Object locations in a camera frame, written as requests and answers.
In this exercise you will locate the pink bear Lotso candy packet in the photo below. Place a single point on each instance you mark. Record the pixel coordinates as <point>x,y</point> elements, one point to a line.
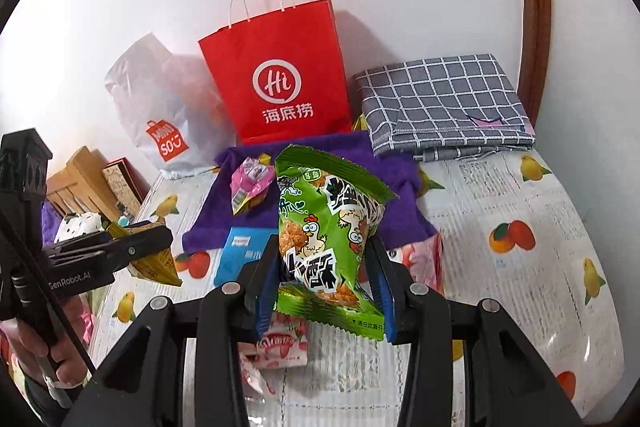
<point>254,379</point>

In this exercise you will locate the yellow snack packet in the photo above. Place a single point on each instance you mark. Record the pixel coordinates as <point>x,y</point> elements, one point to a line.
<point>157,266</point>

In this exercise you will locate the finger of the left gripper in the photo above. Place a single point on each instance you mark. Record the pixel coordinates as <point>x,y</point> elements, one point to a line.
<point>105,260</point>
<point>81,243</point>

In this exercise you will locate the pink magenta snack packet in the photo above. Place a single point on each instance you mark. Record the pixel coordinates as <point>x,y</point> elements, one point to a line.
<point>250,183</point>

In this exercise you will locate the green chicken snack packet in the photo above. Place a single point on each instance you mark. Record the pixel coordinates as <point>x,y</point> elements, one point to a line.
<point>327,209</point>

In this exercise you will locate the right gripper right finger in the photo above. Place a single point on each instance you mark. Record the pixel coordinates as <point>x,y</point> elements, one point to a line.
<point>389,282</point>

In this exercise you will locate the patterned brown box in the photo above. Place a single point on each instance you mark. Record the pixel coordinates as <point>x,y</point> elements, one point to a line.
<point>125,184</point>

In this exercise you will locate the grey checked folded cloth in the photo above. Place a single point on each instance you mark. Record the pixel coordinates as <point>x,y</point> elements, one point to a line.
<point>443,108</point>

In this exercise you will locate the fruit print tablecloth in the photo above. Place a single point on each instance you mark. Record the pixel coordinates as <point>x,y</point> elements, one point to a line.
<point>519,242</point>

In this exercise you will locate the white lychee jelly packet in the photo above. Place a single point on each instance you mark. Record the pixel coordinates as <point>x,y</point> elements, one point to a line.
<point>284,344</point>

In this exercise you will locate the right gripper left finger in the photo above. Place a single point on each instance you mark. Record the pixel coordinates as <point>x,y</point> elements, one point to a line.
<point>260,280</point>

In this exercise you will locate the white spotted fabric item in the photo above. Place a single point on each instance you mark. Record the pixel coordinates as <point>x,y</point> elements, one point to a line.
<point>75,225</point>

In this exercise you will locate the white Miniso plastic bag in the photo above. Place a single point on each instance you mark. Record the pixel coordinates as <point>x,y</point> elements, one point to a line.
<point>170,108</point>

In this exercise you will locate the blue tissue pack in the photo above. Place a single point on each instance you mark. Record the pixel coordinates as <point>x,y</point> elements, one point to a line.
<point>243,245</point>

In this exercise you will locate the brown wooden door frame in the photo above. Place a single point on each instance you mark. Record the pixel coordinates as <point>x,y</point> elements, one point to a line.
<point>536,36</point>

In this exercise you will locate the red Haidilao paper bag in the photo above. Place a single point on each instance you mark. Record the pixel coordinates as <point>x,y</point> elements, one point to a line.
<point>281,74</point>

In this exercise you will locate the pink panda snack packet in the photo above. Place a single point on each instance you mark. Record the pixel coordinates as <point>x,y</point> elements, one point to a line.
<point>420,251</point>

